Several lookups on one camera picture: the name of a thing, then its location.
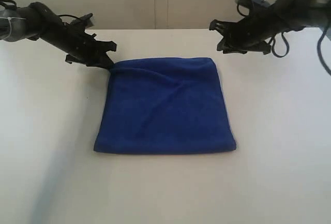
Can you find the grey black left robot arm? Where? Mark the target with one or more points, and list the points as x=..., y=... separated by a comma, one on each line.
x=37, y=21

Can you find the blue towel with white label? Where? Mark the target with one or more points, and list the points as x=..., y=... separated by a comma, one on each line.
x=164, y=106

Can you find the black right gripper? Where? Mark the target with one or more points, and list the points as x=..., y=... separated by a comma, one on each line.
x=255, y=32

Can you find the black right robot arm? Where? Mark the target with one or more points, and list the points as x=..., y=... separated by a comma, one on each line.
x=304, y=13

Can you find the black wrist camera on left gripper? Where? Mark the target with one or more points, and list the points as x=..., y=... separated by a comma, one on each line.
x=84, y=21

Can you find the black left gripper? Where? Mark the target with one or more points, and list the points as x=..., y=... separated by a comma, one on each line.
x=80, y=47

